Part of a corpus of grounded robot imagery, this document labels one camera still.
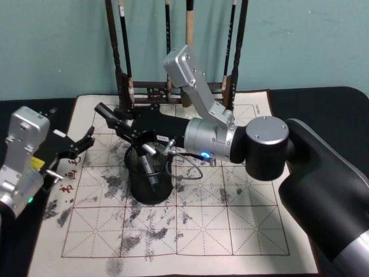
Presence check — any dark wooden brush rack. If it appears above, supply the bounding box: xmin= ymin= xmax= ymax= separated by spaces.
xmin=104 ymin=0 xmax=250 ymax=110

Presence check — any tan bamboo hanging brush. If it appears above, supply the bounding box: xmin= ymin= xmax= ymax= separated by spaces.
xmin=180 ymin=0 xmax=195 ymax=108

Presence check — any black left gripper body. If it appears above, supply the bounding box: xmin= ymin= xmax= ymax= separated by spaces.
xmin=32 ymin=129 xmax=78 ymax=175

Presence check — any black handled hanging brush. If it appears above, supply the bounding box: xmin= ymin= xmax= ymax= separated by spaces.
xmin=164 ymin=0 xmax=174 ymax=100
xmin=116 ymin=0 xmax=135 ymax=102
xmin=221 ymin=0 xmax=238 ymax=110

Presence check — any black table cloth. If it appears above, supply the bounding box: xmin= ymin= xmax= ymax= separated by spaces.
xmin=0 ymin=85 xmax=369 ymax=277

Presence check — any cream gridded calligraphy mat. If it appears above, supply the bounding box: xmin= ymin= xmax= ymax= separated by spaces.
xmin=27 ymin=89 xmax=319 ymax=277

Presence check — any thin dark gripper cable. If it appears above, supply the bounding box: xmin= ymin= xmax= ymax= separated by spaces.
xmin=164 ymin=138 xmax=216 ymax=180

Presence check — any silver and black pen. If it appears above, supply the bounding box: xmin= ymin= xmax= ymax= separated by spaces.
xmin=140 ymin=143 xmax=160 ymax=193

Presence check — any black mesh pen cup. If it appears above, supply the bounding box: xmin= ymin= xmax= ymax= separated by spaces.
xmin=124 ymin=140 xmax=174 ymax=206

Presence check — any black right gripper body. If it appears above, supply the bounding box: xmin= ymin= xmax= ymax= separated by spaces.
xmin=129 ymin=106 xmax=189 ymax=150

